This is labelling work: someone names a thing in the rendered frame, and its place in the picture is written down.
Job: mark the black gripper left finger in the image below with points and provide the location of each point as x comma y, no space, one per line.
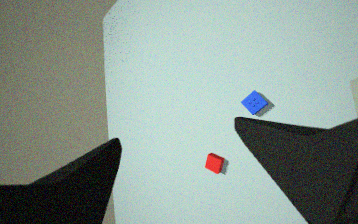
77,193

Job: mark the blue block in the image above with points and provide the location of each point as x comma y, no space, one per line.
254,102

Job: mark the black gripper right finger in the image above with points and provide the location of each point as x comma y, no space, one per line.
316,168

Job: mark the red block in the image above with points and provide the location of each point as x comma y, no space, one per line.
214,162

